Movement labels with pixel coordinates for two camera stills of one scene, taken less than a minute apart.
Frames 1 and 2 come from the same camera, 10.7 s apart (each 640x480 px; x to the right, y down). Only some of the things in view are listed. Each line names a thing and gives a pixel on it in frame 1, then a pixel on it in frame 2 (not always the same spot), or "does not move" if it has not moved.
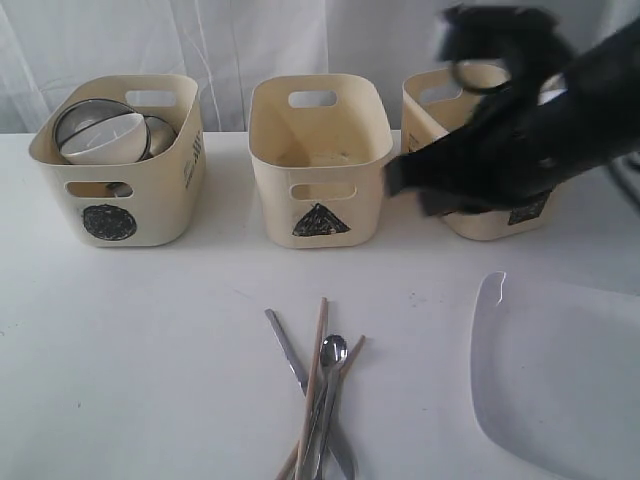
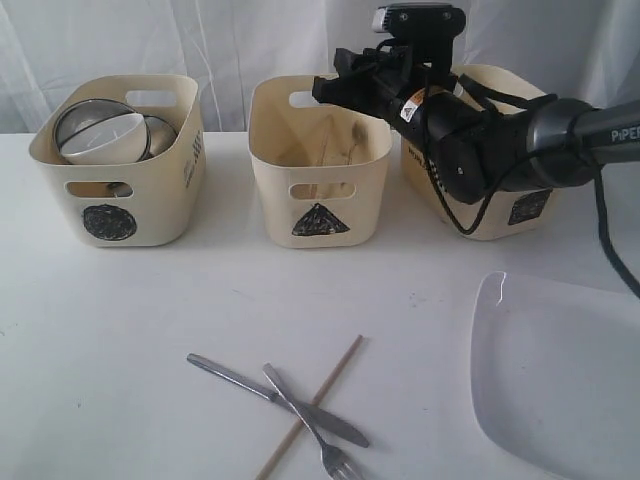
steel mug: (159, 136) does not move
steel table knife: (336, 443) -> (314, 416)
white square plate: (555, 371) does not move
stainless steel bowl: (85, 118) does not move
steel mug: (121, 189) does not move
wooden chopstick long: (301, 462) -> (314, 186)
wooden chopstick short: (290, 459) -> (318, 394)
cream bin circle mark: (159, 202) does not move
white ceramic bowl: (121, 142) does not move
